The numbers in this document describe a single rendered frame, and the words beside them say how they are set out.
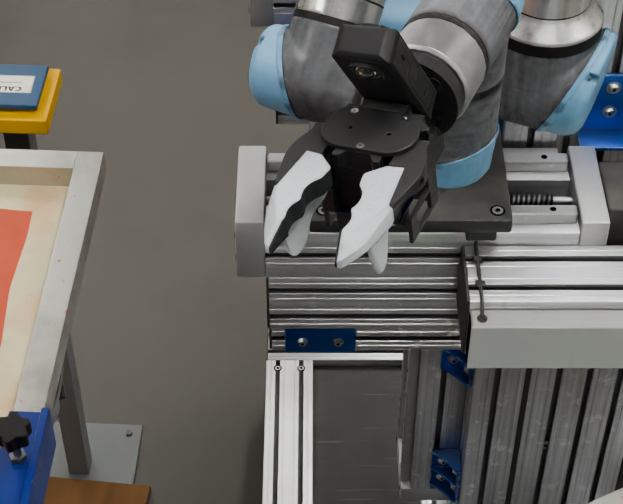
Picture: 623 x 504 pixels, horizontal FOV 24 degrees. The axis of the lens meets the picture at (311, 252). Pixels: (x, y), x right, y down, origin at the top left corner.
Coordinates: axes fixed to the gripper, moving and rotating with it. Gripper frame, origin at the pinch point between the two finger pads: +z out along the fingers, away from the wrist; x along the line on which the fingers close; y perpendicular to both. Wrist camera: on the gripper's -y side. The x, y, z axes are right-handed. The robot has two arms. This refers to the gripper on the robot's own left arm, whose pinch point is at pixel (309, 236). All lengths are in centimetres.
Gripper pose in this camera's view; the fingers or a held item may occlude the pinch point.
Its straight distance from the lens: 96.8
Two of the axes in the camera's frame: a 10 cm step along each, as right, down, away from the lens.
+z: -4.1, 6.4, -6.5
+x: -9.0, -1.9, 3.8
